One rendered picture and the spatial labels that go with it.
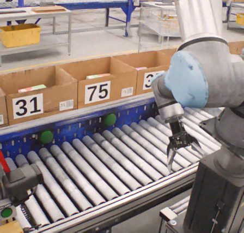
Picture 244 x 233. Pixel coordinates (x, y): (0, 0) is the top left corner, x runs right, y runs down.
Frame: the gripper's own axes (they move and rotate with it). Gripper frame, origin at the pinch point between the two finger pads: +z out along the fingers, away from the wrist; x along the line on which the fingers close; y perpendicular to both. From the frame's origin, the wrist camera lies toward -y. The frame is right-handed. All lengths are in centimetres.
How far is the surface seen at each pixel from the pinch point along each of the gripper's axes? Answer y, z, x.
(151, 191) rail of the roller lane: -15.9, 8.1, -20.2
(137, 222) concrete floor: -91, 42, -52
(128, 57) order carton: -86, -70, -23
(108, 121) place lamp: -49, -30, -39
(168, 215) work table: -3.3, 17.5, -13.7
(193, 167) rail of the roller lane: -38.3, 6.5, -0.4
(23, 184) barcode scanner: 43, -13, -44
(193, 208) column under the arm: 7.6, 14.4, -1.9
